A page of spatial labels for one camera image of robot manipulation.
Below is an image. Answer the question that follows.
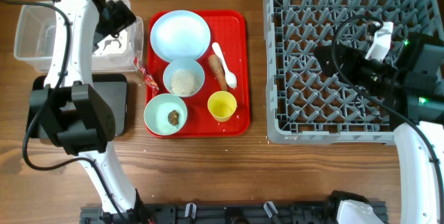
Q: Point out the white napkin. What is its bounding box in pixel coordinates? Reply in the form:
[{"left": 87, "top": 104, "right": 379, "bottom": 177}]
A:
[{"left": 93, "top": 30, "right": 128, "bottom": 56}]

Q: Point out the large white plate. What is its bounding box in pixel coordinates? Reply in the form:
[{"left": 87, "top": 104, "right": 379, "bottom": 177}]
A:
[{"left": 150, "top": 10, "right": 211, "bottom": 62}]

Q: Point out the red snack wrapper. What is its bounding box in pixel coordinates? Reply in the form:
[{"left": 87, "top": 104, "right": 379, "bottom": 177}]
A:
[{"left": 134, "top": 57, "right": 159, "bottom": 97}]

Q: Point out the light blue rice bowl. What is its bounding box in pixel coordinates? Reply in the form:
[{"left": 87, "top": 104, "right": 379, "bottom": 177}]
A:
[{"left": 162, "top": 59, "right": 205, "bottom": 97}]

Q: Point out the mint green bowl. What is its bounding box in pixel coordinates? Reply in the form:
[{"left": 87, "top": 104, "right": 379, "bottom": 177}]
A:
[{"left": 144, "top": 94, "right": 188, "bottom": 136}]

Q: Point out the brown food scrap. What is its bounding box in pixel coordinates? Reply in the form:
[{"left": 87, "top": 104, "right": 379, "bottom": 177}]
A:
[{"left": 168, "top": 110, "right": 180, "bottom": 126}]

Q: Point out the yellow plastic cup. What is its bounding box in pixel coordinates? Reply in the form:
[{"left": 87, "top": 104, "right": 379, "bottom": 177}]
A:
[{"left": 207, "top": 91, "right": 237, "bottom": 122}]

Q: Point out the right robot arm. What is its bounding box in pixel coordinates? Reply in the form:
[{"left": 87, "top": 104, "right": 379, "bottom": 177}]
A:
[{"left": 314, "top": 33, "right": 443, "bottom": 223}]

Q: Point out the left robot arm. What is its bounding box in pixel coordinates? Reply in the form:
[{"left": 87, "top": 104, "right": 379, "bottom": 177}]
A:
[{"left": 24, "top": 0, "right": 150, "bottom": 223}]

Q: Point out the grey dishwasher rack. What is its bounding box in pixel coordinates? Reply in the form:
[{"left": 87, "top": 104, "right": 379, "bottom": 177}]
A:
[{"left": 263, "top": 0, "right": 443, "bottom": 145}]

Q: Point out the black plastic tray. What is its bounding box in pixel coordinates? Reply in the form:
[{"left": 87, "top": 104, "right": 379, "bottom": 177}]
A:
[{"left": 25, "top": 74, "right": 128, "bottom": 139}]

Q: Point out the clear plastic bin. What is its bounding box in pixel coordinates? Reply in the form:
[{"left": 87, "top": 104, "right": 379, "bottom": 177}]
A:
[{"left": 14, "top": 6, "right": 144, "bottom": 73}]

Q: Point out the white plastic spoon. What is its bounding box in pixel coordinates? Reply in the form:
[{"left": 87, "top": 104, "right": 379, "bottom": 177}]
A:
[{"left": 212, "top": 42, "right": 237, "bottom": 89}]

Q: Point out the red serving tray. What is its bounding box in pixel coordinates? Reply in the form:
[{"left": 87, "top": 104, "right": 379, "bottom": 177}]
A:
[{"left": 146, "top": 10, "right": 251, "bottom": 139}]

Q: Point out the right black cable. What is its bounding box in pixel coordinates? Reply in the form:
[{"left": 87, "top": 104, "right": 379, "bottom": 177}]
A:
[{"left": 331, "top": 15, "right": 444, "bottom": 218}]

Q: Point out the black cable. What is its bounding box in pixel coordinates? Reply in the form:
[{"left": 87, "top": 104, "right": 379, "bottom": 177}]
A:
[
  {"left": 331, "top": 15, "right": 444, "bottom": 218},
  {"left": 0, "top": 0, "right": 129, "bottom": 224}
]

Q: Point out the left black cable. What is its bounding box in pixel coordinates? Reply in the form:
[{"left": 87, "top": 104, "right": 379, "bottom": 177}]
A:
[{"left": 0, "top": 0, "right": 129, "bottom": 224}]

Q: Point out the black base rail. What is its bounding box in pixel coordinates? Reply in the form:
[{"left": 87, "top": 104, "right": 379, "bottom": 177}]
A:
[{"left": 79, "top": 201, "right": 388, "bottom": 224}]

